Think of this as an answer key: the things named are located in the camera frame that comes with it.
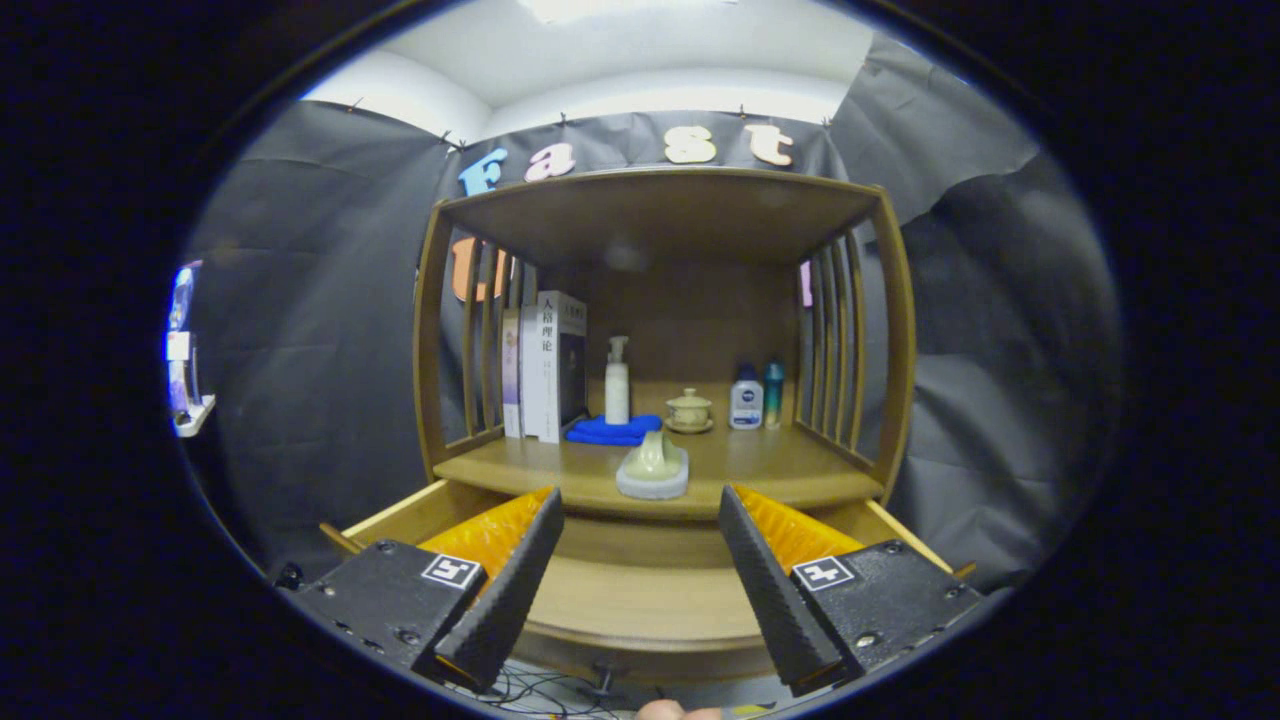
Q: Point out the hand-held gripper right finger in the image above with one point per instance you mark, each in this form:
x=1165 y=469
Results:
x=775 y=600

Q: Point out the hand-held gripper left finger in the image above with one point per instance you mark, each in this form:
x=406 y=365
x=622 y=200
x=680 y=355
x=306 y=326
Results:
x=505 y=600

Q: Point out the black round drawer knob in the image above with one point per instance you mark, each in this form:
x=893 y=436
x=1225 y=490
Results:
x=603 y=683

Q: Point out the wooden drawer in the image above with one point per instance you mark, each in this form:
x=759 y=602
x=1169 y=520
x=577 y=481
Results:
x=640 y=600

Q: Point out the wooden countertop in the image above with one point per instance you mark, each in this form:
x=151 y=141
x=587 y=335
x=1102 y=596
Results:
x=760 y=465

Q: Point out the wooden cabinet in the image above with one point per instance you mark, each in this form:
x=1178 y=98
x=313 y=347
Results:
x=680 y=220

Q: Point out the blue folded cloth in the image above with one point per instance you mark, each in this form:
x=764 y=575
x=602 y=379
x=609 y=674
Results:
x=605 y=432

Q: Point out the white lotion bottle blue cap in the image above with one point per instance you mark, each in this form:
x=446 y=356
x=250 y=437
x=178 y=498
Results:
x=746 y=400

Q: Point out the teal slim bottle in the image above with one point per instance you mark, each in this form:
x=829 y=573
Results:
x=773 y=395

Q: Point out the beige lidded teacup with saucer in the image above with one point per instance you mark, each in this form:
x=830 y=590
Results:
x=689 y=410

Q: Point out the black floor equipment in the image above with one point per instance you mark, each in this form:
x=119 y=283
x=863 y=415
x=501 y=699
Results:
x=290 y=577

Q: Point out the thin pale purple book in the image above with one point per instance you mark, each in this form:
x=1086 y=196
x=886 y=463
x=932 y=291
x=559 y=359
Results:
x=511 y=375

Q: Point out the white pump bottle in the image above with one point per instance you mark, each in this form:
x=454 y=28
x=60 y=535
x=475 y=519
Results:
x=617 y=385

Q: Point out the thick white book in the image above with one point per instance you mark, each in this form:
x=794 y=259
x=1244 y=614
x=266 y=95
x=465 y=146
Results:
x=548 y=360

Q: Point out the black backdrop cloth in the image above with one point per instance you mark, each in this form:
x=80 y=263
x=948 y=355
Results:
x=320 y=350

